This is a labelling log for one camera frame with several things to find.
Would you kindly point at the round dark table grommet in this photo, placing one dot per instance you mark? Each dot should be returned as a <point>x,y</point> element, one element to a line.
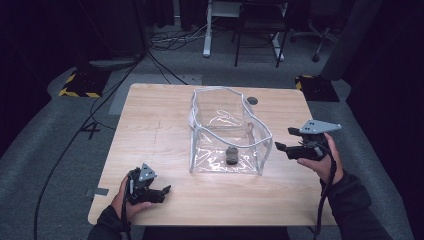
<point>252,100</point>

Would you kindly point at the small dark grey object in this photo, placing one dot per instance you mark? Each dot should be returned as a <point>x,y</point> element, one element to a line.
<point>232,156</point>

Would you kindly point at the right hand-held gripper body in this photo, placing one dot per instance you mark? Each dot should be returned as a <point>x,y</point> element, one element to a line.
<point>310,151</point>

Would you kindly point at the clear plastic bag white trim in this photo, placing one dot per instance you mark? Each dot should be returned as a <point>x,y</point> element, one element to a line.
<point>226,133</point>

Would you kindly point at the office chair wheeled base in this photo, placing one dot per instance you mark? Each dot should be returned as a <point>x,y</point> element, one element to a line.
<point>321,36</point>

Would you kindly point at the person's left hand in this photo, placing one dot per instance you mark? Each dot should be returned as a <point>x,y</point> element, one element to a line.
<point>120,203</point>

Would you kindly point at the grey curtain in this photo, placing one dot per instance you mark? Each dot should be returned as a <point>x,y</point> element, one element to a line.
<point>350,36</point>

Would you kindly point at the grey tape strip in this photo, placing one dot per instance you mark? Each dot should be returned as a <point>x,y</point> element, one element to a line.
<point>101,191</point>

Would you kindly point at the white desk frame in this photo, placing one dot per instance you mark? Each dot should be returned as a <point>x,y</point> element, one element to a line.
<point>207,40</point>

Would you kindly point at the black yellow striped stand base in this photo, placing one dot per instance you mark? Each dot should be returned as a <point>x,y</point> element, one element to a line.
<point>83,85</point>
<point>318,89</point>

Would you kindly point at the black metal chair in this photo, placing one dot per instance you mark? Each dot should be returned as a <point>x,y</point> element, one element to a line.
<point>261,21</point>

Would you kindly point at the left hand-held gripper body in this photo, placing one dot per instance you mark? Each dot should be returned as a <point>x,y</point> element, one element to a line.
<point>146,195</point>

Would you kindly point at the person's right hand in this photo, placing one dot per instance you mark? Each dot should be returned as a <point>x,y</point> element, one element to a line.
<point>325,168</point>

